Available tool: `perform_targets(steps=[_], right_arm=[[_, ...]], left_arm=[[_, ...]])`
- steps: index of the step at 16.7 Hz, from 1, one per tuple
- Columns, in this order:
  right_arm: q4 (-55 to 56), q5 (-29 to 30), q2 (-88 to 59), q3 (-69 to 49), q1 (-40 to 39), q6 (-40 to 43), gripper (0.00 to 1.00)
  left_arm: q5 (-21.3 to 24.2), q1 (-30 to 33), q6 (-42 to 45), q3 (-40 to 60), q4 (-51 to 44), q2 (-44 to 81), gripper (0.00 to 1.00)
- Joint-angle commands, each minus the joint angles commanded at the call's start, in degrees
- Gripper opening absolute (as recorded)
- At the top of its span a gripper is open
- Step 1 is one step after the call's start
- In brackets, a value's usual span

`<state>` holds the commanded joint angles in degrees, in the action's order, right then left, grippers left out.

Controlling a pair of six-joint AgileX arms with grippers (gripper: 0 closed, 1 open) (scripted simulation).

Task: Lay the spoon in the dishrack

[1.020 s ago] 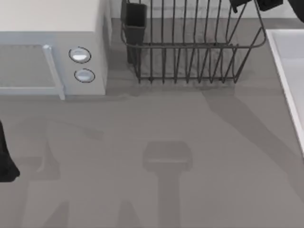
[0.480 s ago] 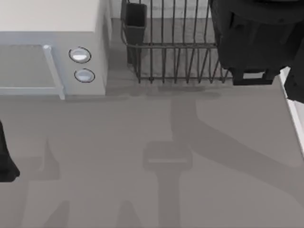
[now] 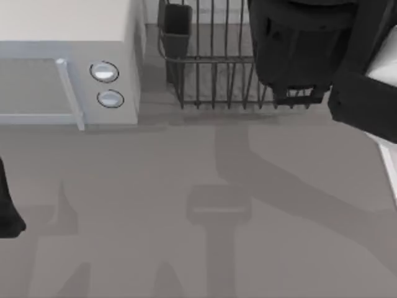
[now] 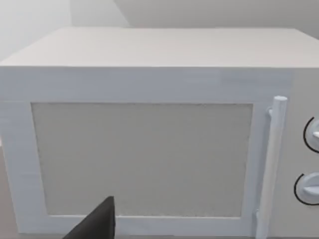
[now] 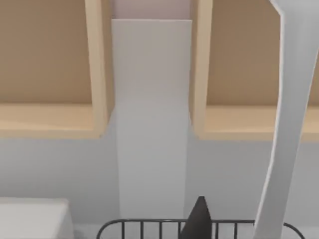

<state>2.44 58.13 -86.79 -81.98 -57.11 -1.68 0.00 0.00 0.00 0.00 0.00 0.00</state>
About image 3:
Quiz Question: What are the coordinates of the round silver microwave knob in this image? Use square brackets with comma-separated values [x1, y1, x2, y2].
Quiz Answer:
[89, 60, 120, 84]
[96, 89, 125, 109]

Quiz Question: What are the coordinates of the glass microwave door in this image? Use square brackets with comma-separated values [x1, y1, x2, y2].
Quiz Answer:
[0, 57, 78, 125]

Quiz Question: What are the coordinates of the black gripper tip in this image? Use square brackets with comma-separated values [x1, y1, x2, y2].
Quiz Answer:
[0, 157, 27, 240]

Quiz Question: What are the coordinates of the dark wire dish rack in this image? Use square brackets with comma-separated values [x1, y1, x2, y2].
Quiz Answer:
[156, 0, 314, 111]

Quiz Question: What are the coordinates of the pale microwave oven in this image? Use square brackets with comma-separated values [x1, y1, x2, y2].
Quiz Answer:
[0, 0, 146, 131]

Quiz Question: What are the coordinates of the pale microwave door handle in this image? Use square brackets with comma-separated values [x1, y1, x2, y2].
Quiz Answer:
[55, 58, 86, 131]

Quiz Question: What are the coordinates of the dark cutlery holder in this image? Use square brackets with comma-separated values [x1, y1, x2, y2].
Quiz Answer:
[158, 2, 194, 58]

